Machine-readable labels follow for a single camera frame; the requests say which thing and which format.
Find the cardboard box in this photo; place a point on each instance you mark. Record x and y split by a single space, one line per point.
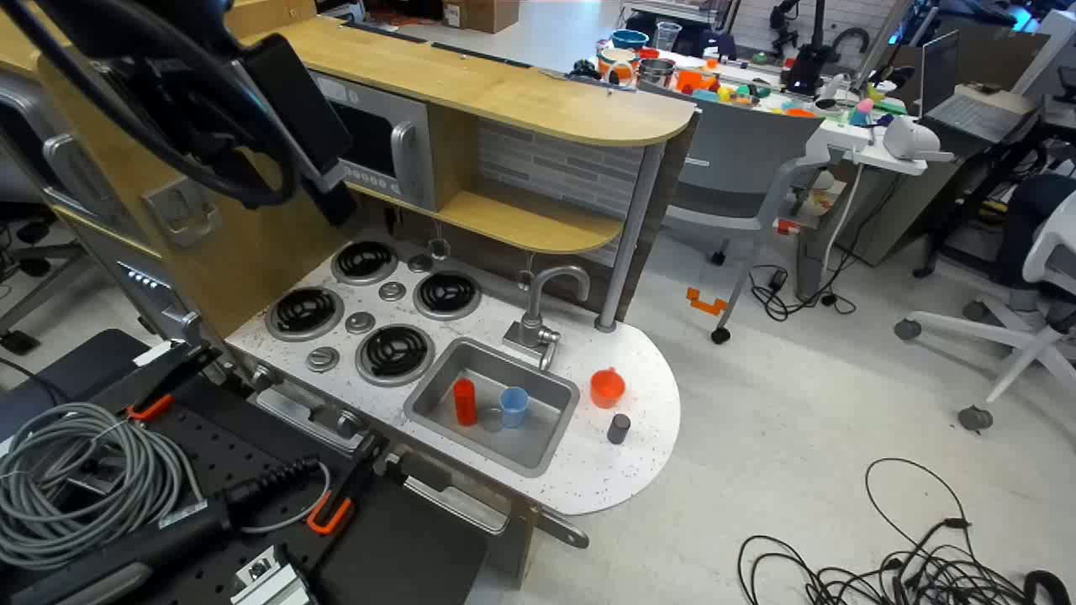
478 16

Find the white table with toys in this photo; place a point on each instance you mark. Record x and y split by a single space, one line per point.
784 95

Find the orange plastic cup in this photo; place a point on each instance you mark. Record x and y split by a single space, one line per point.
606 388

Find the dark grey cylinder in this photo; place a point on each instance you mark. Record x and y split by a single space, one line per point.
621 430

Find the black perforated base board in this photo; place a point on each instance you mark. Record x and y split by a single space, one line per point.
391 556

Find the grey toy microwave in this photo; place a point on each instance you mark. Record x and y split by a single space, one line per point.
386 138

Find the red plastic cup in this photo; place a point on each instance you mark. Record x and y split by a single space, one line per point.
464 403

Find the silver toy stove knob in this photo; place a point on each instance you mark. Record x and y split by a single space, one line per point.
325 359
421 259
361 321
391 292

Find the small orange floor object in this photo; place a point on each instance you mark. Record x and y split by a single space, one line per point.
708 303

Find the black toy stove burner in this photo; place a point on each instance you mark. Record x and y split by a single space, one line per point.
445 293
364 259
393 356
303 313

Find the wooden toy kitchen unit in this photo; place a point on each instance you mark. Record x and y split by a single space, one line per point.
538 101

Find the silver sink basin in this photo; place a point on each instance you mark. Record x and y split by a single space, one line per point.
493 441

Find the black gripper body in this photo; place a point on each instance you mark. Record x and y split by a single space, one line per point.
188 101

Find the blue plastic cup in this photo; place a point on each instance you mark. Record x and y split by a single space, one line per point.
516 408

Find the white rounded device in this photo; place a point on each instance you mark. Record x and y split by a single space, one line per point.
908 138

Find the white office chair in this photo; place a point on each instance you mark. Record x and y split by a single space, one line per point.
1036 338

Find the small silver metal bracket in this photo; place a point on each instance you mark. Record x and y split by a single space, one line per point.
265 575

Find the silver toy faucet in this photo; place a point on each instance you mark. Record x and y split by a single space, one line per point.
534 303

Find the dark metal bracket bar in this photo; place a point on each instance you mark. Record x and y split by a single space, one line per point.
560 531

